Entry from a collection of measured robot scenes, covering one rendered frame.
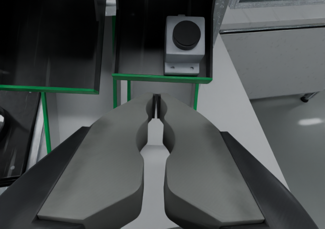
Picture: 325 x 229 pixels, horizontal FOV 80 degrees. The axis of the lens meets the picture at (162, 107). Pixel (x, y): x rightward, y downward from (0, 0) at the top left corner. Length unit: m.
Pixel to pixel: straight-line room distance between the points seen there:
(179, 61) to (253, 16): 0.87
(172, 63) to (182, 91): 0.16
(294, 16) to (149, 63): 0.98
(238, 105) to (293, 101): 1.40
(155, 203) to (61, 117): 0.30
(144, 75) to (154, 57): 0.04
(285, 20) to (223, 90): 0.55
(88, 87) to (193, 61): 0.14
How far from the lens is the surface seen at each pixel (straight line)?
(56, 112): 0.44
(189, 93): 0.41
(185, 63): 0.25
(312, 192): 1.78
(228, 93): 0.71
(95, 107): 0.41
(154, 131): 0.43
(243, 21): 1.04
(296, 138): 1.88
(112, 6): 0.33
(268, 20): 1.10
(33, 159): 0.53
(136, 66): 0.28
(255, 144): 0.65
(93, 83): 0.25
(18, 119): 0.59
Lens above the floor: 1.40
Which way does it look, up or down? 59 degrees down
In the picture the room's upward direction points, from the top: 4 degrees clockwise
